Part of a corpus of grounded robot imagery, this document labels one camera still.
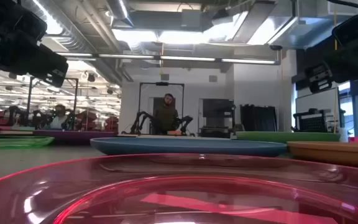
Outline large blue-grey plastic plate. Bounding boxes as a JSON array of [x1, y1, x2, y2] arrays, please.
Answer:
[[89, 136, 288, 158]]

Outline person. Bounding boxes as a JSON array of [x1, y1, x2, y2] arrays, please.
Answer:
[[154, 93, 180, 136], [48, 104, 70, 131]]

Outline green clear plastic plate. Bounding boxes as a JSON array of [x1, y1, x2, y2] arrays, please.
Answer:
[[0, 135, 55, 150]]

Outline long ceiling light strip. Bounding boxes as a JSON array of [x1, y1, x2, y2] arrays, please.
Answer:
[[56, 52, 277, 65]]

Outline whiteboard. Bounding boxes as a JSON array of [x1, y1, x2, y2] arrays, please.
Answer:
[[295, 87, 341, 126]]

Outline white bottle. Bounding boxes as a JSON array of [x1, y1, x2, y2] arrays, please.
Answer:
[[338, 126, 349, 143]]

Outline orange plastic plate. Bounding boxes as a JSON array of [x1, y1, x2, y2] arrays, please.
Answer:
[[287, 141, 358, 170]]

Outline black equipment crate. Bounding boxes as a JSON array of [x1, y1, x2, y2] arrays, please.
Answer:
[[292, 108, 328, 133]]

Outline purple plastic plate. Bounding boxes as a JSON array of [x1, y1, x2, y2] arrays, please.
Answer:
[[33, 129, 117, 146]]

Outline silver ventilation duct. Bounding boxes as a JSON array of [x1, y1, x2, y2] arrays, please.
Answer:
[[106, 0, 135, 28]]

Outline black cabinet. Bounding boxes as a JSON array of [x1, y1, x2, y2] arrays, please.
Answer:
[[200, 98, 237, 138]]

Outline red clear plastic plate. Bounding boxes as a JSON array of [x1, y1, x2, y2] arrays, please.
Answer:
[[0, 152, 358, 224]]

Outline large green plastic plate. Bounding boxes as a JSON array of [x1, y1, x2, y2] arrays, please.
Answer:
[[235, 131, 341, 144]]

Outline black folded panels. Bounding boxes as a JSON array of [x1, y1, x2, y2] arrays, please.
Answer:
[[240, 104, 278, 133]]

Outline black metal frame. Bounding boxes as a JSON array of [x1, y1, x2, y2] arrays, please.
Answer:
[[137, 82, 185, 135]]

